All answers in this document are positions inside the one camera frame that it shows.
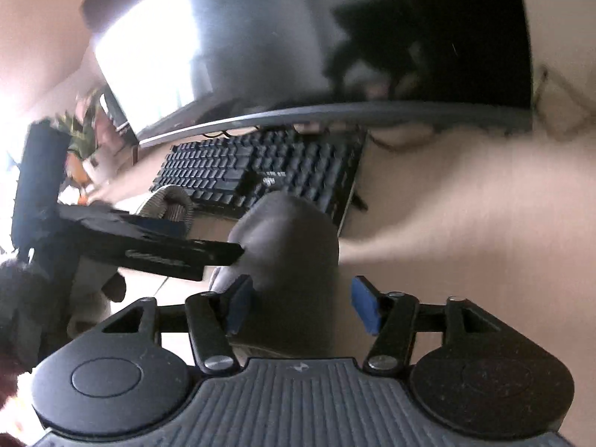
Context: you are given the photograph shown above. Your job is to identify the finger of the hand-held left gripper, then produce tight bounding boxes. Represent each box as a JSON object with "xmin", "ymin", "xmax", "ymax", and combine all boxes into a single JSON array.
[
  {"xmin": 112, "ymin": 212, "xmax": 188, "ymax": 239},
  {"xmin": 200, "ymin": 240, "xmax": 246, "ymax": 267}
]

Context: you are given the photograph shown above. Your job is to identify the black curved computer monitor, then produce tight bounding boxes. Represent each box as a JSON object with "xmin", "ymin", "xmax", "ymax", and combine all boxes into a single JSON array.
[{"xmin": 81, "ymin": 0, "xmax": 534, "ymax": 150}]

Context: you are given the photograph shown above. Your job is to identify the black keyboard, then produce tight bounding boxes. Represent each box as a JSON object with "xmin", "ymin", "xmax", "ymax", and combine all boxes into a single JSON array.
[{"xmin": 149, "ymin": 128, "xmax": 368, "ymax": 236}]

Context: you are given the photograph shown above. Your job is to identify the potted plant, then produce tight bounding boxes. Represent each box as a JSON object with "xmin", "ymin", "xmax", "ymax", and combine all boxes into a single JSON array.
[{"xmin": 51, "ymin": 86, "xmax": 117, "ymax": 206}]

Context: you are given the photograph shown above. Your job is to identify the dark grey pants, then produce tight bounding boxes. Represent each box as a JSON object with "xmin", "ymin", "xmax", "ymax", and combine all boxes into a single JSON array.
[{"xmin": 212, "ymin": 192, "xmax": 340, "ymax": 359}]

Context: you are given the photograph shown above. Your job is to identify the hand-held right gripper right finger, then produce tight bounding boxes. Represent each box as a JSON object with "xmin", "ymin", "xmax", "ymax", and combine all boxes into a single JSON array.
[{"xmin": 351, "ymin": 276, "xmax": 517, "ymax": 375}]

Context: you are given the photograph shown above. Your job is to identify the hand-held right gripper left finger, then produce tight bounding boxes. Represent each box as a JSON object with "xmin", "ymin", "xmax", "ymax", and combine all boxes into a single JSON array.
[{"xmin": 86, "ymin": 275, "xmax": 255, "ymax": 374}]

